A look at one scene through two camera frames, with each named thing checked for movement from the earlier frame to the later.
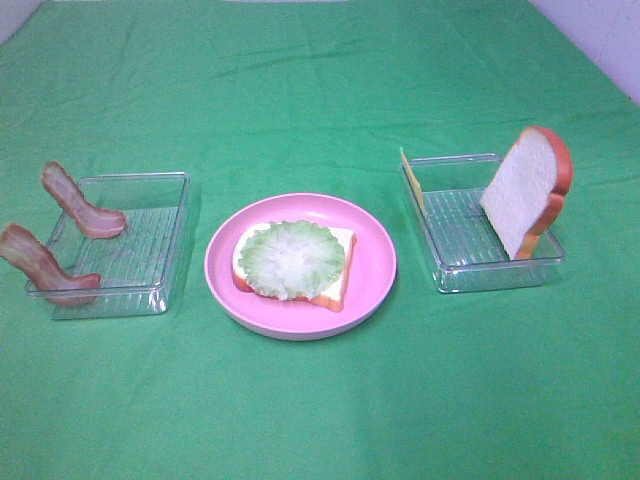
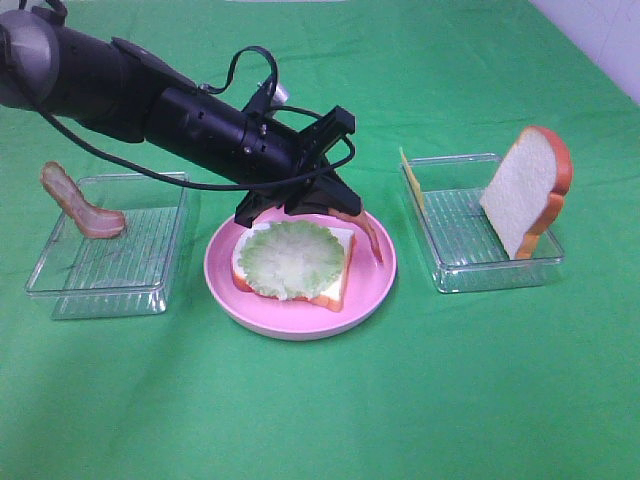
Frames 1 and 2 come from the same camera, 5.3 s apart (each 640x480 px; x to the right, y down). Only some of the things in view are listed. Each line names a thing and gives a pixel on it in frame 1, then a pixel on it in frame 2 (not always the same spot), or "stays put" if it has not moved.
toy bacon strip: (22, 248) → (365, 220)
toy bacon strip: (93, 221) stays put
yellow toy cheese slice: (412, 177) stays put
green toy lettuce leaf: (292, 259) stays put
